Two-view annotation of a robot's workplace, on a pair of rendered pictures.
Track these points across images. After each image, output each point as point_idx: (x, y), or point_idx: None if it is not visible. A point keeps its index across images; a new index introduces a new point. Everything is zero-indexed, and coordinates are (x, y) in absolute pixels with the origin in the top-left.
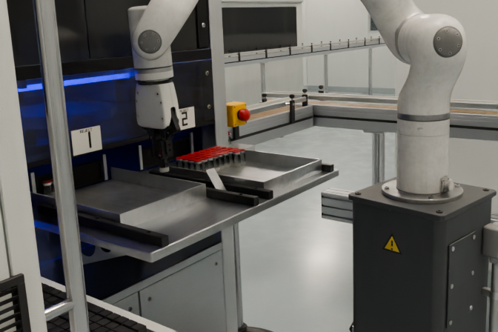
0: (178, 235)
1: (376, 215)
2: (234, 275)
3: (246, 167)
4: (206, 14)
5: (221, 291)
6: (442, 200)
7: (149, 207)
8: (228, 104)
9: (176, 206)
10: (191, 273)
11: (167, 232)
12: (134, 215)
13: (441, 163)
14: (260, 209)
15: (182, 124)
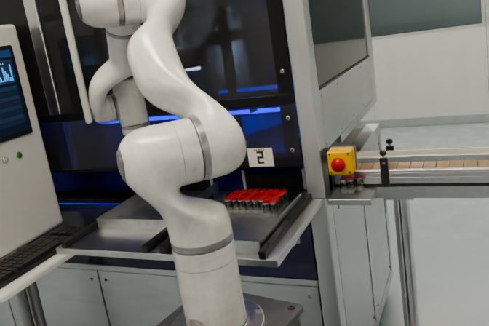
0: (84, 246)
1: None
2: (338, 319)
3: (268, 219)
4: (286, 60)
5: (319, 325)
6: None
7: (117, 220)
8: (331, 149)
9: (139, 228)
10: (277, 291)
11: (92, 241)
12: (106, 222)
13: (186, 302)
14: (150, 257)
15: (257, 162)
